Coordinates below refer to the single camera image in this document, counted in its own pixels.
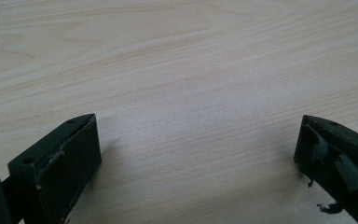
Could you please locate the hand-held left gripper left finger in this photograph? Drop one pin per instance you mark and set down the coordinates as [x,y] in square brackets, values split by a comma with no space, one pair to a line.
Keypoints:
[62,161]

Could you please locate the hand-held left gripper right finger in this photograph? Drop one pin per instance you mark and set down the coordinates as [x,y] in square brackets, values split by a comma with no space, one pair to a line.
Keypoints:
[338,155]

